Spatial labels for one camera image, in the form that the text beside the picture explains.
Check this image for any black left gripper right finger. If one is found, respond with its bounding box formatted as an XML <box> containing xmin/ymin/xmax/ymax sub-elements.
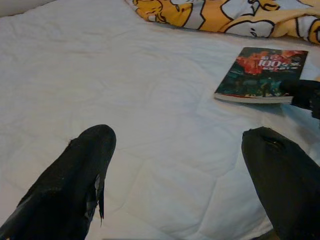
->
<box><xmin>241</xmin><ymin>126</ymin><xmax>320</xmax><ymax>240</ymax></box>

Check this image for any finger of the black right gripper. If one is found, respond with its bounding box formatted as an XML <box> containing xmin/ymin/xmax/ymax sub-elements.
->
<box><xmin>278</xmin><ymin>79</ymin><xmax>320</xmax><ymax>101</ymax></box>
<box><xmin>289</xmin><ymin>94</ymin><xmax>320</xmax><ymax>119</ymax></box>

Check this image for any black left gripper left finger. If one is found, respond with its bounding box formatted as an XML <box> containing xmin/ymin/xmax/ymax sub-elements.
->
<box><xmin>0</xmin><ymin>124</ymin><xmax>117</xmax><ymax>240</ymax></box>

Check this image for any dark book with red cover art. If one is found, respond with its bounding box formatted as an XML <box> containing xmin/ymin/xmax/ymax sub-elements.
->
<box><xmin>214</xmin><ymin>46</ymin><xmax>309</xmax><ymax>105</ymax></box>

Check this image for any yellow cartoon print blanket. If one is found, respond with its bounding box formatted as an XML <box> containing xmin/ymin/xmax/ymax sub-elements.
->
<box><xmin>124</xmin><ymin>0</ymin><xmax>320</xmax><ymax>46</ymax></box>

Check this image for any white quilted mattress pad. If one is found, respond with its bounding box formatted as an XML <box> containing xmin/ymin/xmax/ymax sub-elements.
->
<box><xmin>0</xmin><ymin>0</ymin><xmax>320</xmax><ymax>240</ymax></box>

